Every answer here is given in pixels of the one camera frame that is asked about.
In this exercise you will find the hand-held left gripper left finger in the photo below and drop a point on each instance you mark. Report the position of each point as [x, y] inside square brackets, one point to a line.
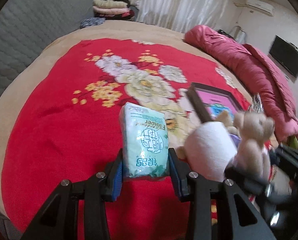
[117, 180]

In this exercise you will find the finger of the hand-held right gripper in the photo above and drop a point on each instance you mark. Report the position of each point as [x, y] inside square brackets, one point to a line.
[243, 178]

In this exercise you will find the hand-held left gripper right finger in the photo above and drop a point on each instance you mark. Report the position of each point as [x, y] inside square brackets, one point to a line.
[176, 177]

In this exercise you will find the teddy bear pink dress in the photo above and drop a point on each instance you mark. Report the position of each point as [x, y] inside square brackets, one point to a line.
[253, 142]

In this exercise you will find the green floral tissue packet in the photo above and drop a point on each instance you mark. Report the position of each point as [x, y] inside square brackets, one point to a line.
[144, 140]

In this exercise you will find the teddy bear purple dress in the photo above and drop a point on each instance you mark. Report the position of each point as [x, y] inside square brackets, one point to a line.
[223, 118]

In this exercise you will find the dark cardboard box tray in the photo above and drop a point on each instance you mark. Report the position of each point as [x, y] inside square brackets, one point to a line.
[198, 105]

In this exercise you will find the green cloth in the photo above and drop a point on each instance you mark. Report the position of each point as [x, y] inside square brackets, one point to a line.
[295, 142]

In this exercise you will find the red floral blanket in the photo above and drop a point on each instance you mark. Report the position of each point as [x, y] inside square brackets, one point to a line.
[64, 130]

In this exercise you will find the pink book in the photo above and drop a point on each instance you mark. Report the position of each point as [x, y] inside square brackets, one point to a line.
[211, 97]

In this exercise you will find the pink quilt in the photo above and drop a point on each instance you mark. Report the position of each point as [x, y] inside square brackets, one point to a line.
[263, 75]

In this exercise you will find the black bag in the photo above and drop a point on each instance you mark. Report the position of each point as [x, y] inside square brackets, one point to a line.
[222, 32]

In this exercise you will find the beige bed sheet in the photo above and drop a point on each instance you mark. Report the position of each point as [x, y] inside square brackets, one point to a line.
[114, 30]

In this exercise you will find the white air conditioner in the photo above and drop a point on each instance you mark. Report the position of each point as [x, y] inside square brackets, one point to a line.
[260, 5]

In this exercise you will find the blue patterned cloth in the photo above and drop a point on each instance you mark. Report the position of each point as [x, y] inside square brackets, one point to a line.
[91, 22]

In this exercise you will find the pink folded cloth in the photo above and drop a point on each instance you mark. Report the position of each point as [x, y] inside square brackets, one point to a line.
[111, 11]

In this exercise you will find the white curtain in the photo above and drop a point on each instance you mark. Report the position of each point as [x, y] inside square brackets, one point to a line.
[183, 2]

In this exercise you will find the grey quilted headboard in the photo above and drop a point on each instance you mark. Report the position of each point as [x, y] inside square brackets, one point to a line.
[26, 30]

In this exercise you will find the cream folded cloth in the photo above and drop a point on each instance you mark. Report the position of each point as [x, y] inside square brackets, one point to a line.
[109, 3]

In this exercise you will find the black wall television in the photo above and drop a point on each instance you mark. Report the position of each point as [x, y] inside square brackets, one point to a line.
[286, 56]

